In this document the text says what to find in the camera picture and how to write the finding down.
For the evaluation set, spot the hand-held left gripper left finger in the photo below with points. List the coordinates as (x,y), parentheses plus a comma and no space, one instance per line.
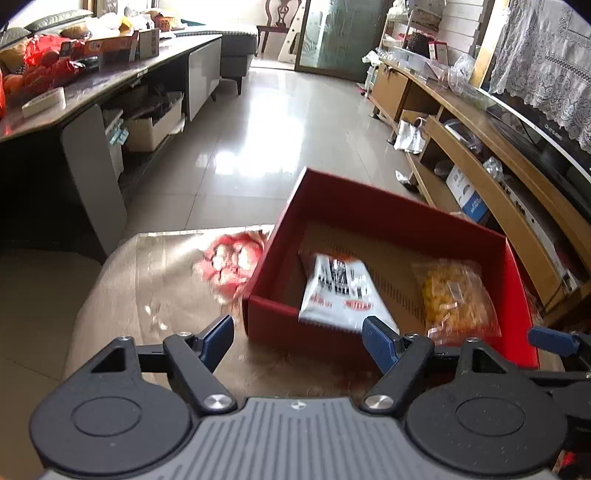
(217,336)

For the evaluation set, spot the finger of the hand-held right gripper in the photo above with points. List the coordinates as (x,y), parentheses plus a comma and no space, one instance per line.
(554,340)

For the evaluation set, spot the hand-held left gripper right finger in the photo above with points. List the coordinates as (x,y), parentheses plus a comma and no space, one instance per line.
(376,340)

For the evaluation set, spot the white black-printed noodle packet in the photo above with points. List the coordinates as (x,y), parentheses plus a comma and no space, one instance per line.
(341,295)

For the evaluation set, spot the red cardboard box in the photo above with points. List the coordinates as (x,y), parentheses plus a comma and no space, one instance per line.
(369,203)

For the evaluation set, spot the clear bag of yellow snacks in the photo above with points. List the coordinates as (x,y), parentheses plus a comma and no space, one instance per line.
(452,295)

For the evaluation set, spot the silver media player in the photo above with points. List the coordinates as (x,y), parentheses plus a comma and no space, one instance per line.
(540,230)

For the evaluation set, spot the crumpled wrapper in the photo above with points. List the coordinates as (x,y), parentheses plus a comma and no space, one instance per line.
(406,180)

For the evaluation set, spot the blue and white box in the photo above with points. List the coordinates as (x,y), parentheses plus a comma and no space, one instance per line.
(471,198)

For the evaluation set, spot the small clear plastic bag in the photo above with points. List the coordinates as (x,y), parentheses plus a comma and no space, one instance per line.
(493,167)

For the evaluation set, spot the black television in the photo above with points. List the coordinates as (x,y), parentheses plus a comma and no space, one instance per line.
(545,138)

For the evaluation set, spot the white plastic bag on floor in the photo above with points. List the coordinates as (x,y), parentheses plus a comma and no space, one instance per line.
(410,136)

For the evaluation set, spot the white cardboard box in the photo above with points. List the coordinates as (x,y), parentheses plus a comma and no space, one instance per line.
(152,131)

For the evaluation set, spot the white plastic container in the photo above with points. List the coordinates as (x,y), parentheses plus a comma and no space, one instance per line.
(115,143)

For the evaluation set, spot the wooden television cabinet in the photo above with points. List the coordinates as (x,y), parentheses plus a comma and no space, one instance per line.
(466,120)

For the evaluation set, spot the dark grey coffee table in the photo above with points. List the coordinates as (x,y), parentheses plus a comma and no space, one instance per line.
(115,83)

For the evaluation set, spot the white lace cloth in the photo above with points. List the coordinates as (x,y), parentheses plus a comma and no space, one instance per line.
(545,55)

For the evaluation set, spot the white tissue box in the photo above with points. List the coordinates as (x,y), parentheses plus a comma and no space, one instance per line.
(44,101)

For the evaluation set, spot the red and white box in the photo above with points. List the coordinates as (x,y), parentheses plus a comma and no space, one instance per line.
(438,50)

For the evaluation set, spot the dark patterned box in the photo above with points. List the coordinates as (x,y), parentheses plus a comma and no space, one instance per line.
(418,44)

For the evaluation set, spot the small white carton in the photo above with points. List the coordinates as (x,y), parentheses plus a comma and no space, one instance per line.
(148,44)

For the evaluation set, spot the glass sliding door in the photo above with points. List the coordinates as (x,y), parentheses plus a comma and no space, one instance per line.
(341,37)

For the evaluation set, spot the orange cardboard box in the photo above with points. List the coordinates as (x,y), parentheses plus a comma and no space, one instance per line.
(111,45)

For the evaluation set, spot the white step ladder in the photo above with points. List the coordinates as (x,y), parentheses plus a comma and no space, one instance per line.
(293,32)

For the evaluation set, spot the wicker basket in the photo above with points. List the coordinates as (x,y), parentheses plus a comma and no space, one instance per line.
(166,22)

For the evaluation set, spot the dark wooden chair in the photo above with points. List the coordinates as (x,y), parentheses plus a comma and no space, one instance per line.
(277,18)

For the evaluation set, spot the white shelf rack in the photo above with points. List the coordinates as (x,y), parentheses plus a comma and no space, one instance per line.
(406,18)

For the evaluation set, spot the red plastic bag of oranges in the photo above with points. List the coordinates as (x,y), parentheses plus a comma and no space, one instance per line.
(44,62)

